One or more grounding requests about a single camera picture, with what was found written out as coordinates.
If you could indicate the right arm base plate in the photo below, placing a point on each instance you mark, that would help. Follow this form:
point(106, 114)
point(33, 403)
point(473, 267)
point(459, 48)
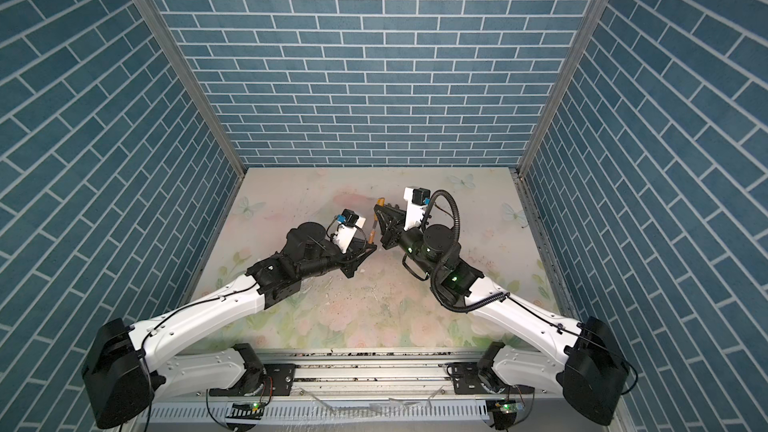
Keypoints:
point(468, 378)

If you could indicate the floral table mat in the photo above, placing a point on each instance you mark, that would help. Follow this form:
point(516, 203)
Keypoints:
point(385, 304)

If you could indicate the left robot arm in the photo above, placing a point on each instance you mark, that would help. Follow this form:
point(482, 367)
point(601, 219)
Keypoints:
point(129, 366)

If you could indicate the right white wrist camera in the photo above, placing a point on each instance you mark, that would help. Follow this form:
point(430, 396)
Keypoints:
point(417, 201)

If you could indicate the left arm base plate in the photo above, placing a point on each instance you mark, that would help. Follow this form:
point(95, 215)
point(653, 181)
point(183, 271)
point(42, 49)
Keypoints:
point(272, 380)

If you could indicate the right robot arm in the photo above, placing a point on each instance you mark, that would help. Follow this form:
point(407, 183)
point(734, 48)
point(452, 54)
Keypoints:
point(579, 360)

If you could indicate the aluminium mounting rail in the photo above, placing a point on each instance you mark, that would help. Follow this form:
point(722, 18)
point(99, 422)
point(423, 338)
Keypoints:
point(375, 374)

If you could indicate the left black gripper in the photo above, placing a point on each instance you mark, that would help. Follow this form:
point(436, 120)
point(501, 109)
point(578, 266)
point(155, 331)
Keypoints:
point(352, 260)

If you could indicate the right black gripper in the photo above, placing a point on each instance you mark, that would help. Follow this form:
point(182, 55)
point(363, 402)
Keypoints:
point(395, 233)

